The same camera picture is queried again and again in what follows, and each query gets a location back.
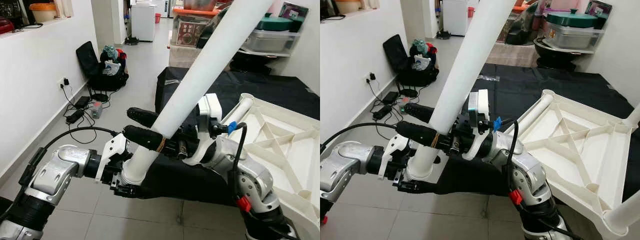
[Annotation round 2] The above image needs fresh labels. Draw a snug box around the clear storage box orange lid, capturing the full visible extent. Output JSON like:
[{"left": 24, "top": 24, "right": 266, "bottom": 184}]
[{"left": 171, "top": 6, "right": 221, "bottom": 48}]

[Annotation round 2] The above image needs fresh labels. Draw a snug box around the white appliance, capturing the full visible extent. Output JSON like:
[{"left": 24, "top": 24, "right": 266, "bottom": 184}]
[
  {"left": 131, "top": 2, "right": 157, "bottom": 42},
  {"left": 442, "top": 0, "right": 470, "bottom": 37}
]

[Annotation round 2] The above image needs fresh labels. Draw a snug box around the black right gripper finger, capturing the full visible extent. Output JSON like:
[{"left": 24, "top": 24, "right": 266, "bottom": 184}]
[
  {"left": 126, "top": 106, "right": 161, "bottom": 129},
  {"left": 396, "top": 121, "right": 442, "bottom": 149},
  {"left": 122, "top": 125, "right": 167, "bottom": 153},
  {"left": 402, "top": 102, "right": 436, "bottom": 124}
]

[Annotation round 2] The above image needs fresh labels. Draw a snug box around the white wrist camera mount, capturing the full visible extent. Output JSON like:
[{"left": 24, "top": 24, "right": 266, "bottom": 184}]
[
  {"left": 182, "top": 92, "right": 223, "bottom": 166},
  {"left": 94, "top": 132, "right": 128, "bottom": 183},
  {"left": 462, "top": 89, "right": 493, "bottom": 161},
  {"left": 377, "top": 132, "right": 410, "bottom": 181}
]

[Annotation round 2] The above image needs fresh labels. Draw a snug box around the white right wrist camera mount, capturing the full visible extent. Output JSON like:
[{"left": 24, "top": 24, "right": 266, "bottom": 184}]
[
  {"left": 462, "top": 89, "right": 493, "bottom": 161},
  {"left": 182, "top": 92, "right": 223, "bottom": 166}
]

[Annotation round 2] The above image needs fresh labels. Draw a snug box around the beige cloth covered table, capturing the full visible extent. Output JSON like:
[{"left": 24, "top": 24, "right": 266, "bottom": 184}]
[
  {"left": 169, "top": 46, "right": 201, "bottom": 68},
  {"left": 487, "top": 42, "right": 543, "bottom": 68}
]

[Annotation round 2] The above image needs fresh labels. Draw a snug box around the brown basin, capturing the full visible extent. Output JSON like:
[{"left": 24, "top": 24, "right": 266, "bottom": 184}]
[{"left": 184, "top": 0, "right": 218, "bottom": 11}]

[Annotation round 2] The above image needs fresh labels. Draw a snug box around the grey floor cable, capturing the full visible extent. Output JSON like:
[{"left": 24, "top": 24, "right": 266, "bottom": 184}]
[
  {"left": 367, "top": 80, "right": 416, "bottom": 123},
  {"left": 60, "top": 84, "right": 106, "bottom": 146}
]

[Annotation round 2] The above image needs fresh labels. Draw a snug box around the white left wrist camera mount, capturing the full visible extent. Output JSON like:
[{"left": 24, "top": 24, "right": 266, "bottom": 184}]
[
  {"left": 377, "top": 132, "right": 410, "bottom": 181},
  {"left": 94, "top": 132, "right": 128, "bottom": 183}
]

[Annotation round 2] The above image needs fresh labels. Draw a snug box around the dark bag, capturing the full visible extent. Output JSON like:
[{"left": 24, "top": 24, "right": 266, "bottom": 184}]
[
  {"left": 320, "top": 0, "right": 346, "bottom": 21},
  {"left": 0, "top": 0, "right": 28, "bottom": 23}
]

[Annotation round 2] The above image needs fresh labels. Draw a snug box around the open black suitcase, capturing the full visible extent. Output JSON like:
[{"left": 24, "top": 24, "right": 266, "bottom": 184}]
[
  {"left": 382, "top": 34, "right": 441, "bottom": 87},
  {"left": 76, "top": 41, "right": 130, "bottom": 92}
]

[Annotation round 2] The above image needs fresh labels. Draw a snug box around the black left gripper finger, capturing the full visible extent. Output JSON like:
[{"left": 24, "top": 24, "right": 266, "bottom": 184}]
[
  {"left": 110, "top": 182, "right": 145, "bottom": 199},
  {"left": 395, "top": 179, "right": 432, "bottom": 196}
]

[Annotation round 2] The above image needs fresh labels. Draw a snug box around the black power strip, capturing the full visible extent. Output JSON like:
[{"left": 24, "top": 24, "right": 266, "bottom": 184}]
[
  {"left": 65, "top": 109, "right": 86, "bottom": 124},
  {"left": 372, "top": 105, "right": 393, "bottom": 121}
]

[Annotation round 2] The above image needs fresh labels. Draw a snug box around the beige container orange lid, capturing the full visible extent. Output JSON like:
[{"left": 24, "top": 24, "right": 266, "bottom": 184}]
[
  {"left": 334, "top": 0, "right": 362, "bottom": 15},
  {"left": 29, "top": 2, "right": 57, "bottom": 22}
]

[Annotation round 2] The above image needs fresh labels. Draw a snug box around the white shelf board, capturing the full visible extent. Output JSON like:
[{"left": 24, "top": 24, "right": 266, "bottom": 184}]
[
  {"left": 240, "top": 49, "right": 296, "bottom": 57},
  {"left": 542, "top": 46, "right": 598, "bottom": 54}
]

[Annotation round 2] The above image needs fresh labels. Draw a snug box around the black cloth cover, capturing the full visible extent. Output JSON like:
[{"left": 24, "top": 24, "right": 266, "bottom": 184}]
[
  {"left": 135, "top": 66, "right": 321, "bottom": 207},
  {"left": 435, "top": 62, "right": 640, "bottom": 201}
]

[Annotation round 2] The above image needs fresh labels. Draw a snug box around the white plastic table leg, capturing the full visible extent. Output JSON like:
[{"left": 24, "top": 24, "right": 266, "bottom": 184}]
[
  {"left": 602, "top": 190, "right": 640, "bottom": 236},
  {"left": 120, "top": 0, "right": 276, "bottom": 187},
  {"left": 517, "top": 93, "right": 556, "bottom": 133},
  {"left": 625, "top": 102, "right": 640, "bottom": 126},
  {"left": 220, "top": 96, "right": 253, "bottom": 131},
  {"left": 404, "top": 0, "right": 516, "bottom": 182}
]

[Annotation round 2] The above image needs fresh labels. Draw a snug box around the white plastic table top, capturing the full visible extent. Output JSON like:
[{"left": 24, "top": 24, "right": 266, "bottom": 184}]
[
  {"left": 220, "top": 92, "right": 321, "bottom": 240},
  {"left": 515, "top": 89, "right": 640, "bottom": 236}
]

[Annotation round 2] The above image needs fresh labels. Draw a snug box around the dark printed packet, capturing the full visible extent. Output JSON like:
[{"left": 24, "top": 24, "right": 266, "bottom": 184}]
[
  {"left": 585, "top": 0, "right": 613, "bottom": 16},
  {"left": 280, "top": 1, "right": 309, "bottom": 21}
]

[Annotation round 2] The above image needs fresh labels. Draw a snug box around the clear plastic storage box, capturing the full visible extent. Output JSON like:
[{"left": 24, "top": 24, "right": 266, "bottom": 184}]
[
  {"left": 242, "top": 29, "right": 301, "bottom": 53},
  {"left": 544, "top": 24, "right": 606, "bottom": 51}
]

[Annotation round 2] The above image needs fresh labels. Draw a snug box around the green pot lid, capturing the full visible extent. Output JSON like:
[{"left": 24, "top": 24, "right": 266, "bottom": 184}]
[
  {"left": 257, "top": 14, "right": 295, "bottom": 32},
  {"left": 545, "top": 10, "right": 600, "bottom": 28}
]

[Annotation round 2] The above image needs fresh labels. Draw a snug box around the black wok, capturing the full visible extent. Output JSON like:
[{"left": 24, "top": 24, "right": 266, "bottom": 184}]
[
  {"left": 230, "top": 50, "right": 273, "bottom": 76},
  {"left": 534, "top": 37, "right": 586, "bottom": 70}
]

